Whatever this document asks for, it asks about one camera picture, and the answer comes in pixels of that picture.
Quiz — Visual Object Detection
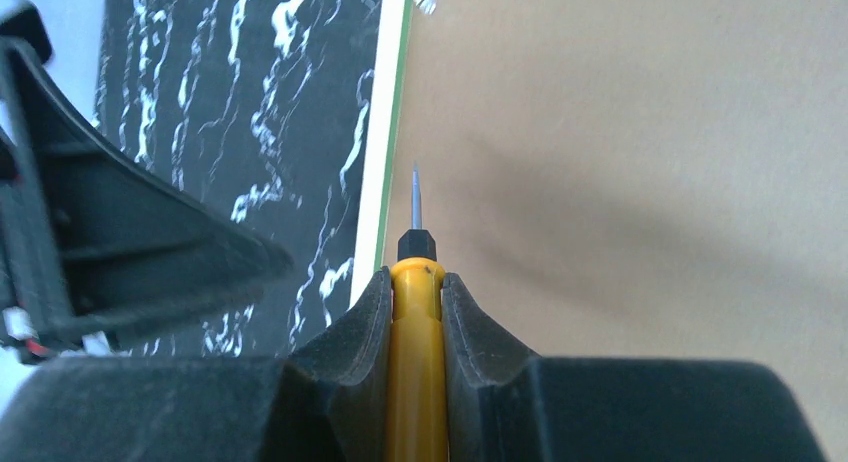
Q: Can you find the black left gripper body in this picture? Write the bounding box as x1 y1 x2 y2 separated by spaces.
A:
1 0 73 365

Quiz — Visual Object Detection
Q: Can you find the green wooden photo frame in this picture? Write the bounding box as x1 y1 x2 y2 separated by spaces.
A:
385 0 847 461

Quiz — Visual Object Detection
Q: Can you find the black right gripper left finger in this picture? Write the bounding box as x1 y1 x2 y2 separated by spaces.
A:
1 270 391 461

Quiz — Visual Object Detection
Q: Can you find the yellow handled screwdriver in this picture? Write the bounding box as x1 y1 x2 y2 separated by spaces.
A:
384 166 449 461

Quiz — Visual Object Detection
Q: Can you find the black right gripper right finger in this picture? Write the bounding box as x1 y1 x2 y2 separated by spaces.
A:
442 273 825 461

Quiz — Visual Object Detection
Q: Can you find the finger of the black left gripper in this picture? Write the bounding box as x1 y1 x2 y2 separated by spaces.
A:
0 38 295 351

